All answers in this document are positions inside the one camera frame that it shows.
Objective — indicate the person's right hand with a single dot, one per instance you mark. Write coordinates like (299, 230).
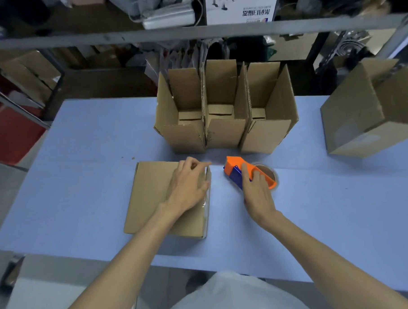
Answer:
(260, 201)

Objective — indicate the person's left hand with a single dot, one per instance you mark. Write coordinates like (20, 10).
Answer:
(185, 190)

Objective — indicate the orange blue tape dispenser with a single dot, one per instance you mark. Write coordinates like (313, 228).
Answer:
(233, 165)

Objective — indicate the plain brown cardboard box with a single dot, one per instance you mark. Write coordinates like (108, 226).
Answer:
(351, 116)

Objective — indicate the large brown storage cardboard box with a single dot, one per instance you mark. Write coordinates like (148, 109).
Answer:
(28, 76)

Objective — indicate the person's left forearm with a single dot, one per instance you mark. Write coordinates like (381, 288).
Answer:
(118, 267)

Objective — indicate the person's right forearm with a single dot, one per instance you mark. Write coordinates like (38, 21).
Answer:
(337, 268)

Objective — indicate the person's white shirt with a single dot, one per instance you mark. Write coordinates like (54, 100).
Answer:
(230, 296)

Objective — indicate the bundle of grey paper bags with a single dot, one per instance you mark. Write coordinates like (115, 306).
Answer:
(179, 56)

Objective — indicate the dark green bag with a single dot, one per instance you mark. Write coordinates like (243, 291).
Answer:
(250, 48)

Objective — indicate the white power strip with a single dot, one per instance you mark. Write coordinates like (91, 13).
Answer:
(169, 18)

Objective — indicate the white glossy cabinet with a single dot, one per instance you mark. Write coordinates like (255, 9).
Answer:
(45, 301)

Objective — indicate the grey metal shelving rack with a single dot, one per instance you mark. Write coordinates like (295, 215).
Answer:
(84, 40)

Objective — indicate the silver reflective roll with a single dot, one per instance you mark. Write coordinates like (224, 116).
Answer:
(351, 43)

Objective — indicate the white black printed box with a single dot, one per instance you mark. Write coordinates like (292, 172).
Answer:
(241, 6)

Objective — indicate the pile of grey plastic mailers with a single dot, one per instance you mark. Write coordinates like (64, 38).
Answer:
(133, 2)

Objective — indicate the white perforated rack post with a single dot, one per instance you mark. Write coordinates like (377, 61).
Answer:
(398, 36)

